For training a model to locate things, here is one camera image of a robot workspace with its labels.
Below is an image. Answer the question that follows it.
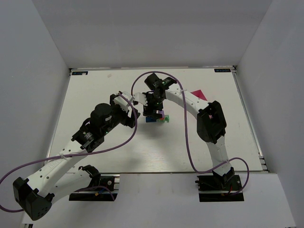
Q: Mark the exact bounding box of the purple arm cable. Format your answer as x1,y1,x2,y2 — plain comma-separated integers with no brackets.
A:
130,72,249,196
0,92,139,212

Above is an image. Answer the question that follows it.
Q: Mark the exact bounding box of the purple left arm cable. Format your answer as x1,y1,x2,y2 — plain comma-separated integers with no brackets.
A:
0,92,139,212

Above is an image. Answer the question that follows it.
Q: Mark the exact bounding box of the dark blue rectangular block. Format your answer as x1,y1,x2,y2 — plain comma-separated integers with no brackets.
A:
145,117,157,123

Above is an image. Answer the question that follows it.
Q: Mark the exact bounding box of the green hospital arch block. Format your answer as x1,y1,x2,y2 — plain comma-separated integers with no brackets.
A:
157,115,170,123

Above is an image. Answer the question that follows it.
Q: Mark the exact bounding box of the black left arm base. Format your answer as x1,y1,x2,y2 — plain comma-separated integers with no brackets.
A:
69,174,120,202

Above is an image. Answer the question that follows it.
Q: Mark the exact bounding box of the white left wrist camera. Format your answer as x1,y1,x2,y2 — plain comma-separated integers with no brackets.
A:
114,92,134,113

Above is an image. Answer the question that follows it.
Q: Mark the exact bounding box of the left corner label sticker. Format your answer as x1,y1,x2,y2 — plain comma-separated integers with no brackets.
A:
72,71,88,76

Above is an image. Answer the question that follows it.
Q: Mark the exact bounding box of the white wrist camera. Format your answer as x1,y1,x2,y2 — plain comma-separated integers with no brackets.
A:
133,92,148,106
114,92,134,113

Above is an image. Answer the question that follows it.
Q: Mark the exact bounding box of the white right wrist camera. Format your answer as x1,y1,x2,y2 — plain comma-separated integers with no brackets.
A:
133,92,148,106

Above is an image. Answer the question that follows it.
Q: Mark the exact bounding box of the right corner label sticker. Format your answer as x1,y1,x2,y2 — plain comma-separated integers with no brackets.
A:
214,68,231,73

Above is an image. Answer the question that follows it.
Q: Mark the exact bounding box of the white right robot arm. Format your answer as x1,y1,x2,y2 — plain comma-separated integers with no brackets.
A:
143,72,234,180

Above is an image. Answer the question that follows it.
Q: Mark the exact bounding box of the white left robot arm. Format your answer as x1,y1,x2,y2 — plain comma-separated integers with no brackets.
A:
13,93,139,221

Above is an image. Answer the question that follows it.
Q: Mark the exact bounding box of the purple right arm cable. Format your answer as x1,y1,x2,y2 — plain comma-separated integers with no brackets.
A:
130,72,249,196

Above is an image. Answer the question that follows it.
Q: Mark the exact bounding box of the pink plastic box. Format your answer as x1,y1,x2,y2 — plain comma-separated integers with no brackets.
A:
191,90,207,101

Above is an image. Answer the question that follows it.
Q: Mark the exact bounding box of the corner label sticker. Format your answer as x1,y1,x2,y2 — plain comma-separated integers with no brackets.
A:
72,71,88,76
214,68,231,73

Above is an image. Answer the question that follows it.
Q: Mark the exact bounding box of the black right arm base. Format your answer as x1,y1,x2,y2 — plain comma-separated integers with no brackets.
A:
195,175,244,202

